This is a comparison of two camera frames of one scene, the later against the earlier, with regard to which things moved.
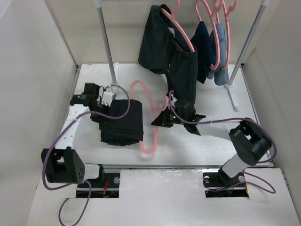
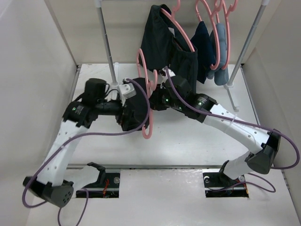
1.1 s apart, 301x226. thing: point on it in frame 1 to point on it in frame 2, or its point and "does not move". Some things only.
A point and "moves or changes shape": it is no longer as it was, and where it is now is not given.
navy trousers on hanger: [204, 42] does not move
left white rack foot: [114, 86] does not move
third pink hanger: [227, 15] does not move
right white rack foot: [228, 86] does not move
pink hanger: [164, 103] to [151, 84]
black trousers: [127, 130] moves or changes shape
